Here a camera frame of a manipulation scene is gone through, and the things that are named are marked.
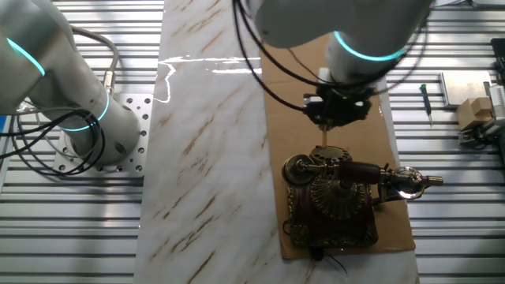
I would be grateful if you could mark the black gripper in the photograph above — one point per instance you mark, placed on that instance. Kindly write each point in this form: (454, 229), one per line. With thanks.
(343, 108)

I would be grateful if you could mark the light wooden stick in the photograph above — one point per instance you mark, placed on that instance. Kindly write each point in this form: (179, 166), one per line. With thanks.
(324, 138)

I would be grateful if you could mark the white Flexiv robot arm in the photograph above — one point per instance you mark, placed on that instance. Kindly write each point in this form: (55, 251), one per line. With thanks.
(355, 23)

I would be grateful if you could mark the brass and red phone handset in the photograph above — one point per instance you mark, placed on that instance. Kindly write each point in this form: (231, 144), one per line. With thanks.
(359, 172)

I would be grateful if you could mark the red and brass rotary phone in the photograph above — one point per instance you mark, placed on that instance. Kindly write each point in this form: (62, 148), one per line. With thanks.
(335, 221)

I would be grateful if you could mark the green capped black screwdriver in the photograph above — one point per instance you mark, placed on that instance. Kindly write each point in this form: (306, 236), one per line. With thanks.
(426, 100)

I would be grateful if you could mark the brown cardboard sheet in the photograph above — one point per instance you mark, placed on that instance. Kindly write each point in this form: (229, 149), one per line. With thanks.
(394, 229)

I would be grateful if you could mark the white marble pattern board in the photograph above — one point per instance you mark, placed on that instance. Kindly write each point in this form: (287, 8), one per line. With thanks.
(205, 158)

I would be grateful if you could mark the flat silver metal box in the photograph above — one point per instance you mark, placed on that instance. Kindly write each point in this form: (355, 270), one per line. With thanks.
(465, 87)

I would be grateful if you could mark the small cardboard box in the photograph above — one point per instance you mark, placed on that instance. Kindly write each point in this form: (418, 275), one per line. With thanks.
(473, 112)

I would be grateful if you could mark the black box device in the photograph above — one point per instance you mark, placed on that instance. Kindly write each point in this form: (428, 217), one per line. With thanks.
(499, 59)

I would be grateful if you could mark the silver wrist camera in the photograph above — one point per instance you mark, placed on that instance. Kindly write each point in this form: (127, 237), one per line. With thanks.
(313, 101)

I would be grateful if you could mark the small grey camera on bracket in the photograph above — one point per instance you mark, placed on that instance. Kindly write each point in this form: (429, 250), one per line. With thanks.
(471, 136)

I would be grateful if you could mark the ribbed silver camera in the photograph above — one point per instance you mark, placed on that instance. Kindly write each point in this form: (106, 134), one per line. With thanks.
(498, 100)

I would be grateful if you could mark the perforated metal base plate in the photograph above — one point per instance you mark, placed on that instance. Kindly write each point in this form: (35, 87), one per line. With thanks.
(138, 104)

